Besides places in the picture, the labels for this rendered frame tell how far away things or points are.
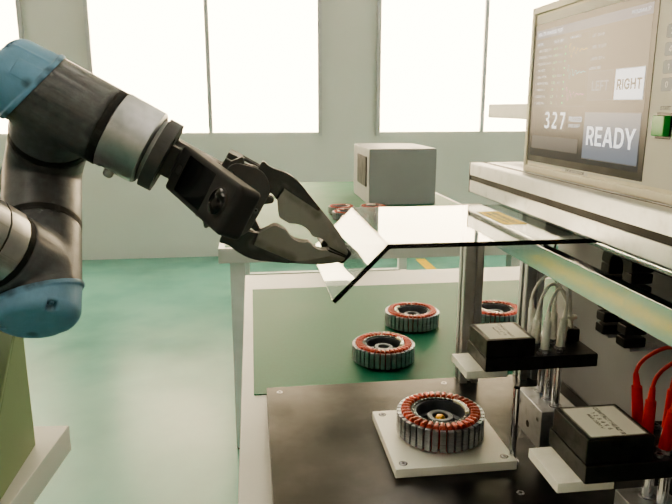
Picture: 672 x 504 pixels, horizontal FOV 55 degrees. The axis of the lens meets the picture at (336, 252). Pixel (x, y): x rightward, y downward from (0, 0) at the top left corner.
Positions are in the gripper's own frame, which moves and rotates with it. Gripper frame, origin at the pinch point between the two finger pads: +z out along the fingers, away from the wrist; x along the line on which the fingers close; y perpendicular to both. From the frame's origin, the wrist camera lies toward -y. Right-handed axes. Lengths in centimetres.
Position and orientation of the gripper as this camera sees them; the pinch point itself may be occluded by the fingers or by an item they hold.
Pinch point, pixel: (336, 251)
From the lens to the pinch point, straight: 64.2
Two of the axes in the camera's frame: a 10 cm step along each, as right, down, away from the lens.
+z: 8.6, 4.6, 2.2
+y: -1.3, -2.2, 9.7
